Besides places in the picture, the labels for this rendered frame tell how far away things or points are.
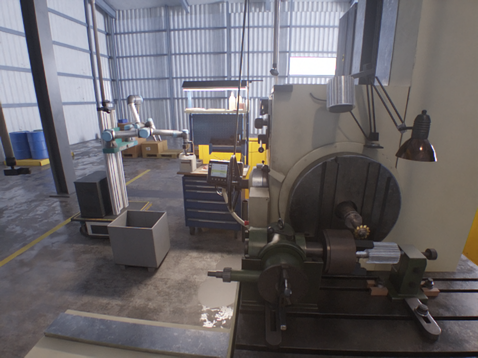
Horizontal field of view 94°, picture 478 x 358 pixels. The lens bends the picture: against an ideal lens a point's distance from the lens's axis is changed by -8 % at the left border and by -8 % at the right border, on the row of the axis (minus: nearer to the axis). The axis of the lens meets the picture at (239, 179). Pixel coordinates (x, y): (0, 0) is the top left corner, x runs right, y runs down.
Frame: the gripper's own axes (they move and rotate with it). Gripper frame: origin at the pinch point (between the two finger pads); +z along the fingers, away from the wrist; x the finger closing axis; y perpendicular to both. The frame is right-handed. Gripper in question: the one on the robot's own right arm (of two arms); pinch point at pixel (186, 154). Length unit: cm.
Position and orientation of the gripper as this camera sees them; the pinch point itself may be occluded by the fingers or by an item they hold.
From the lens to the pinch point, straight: 322.7
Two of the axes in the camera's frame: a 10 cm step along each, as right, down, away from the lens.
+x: -1.5, 3.0, -9.4
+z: 0.0, 9.5, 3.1
